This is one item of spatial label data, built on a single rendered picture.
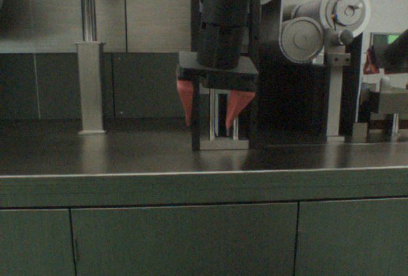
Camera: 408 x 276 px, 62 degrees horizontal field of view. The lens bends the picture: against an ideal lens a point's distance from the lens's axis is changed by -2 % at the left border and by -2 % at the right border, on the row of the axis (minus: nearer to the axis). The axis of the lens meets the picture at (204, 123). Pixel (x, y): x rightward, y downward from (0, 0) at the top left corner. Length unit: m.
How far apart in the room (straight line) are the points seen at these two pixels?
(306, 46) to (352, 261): 0.56
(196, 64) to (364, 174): 0.48
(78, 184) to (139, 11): 0.74
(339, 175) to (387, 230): 0.21
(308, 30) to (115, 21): 0.66
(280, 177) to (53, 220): 0.49
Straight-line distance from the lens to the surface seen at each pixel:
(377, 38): 1.48
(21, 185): 0.78
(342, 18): 1.04
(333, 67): 1.00
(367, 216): 0.89
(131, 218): 0.78
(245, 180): 0.72
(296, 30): 1.02
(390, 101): 1.10
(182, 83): 0.46
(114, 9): 1.31
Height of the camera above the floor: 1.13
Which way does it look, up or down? 11 degrees down
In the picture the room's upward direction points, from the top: straight up
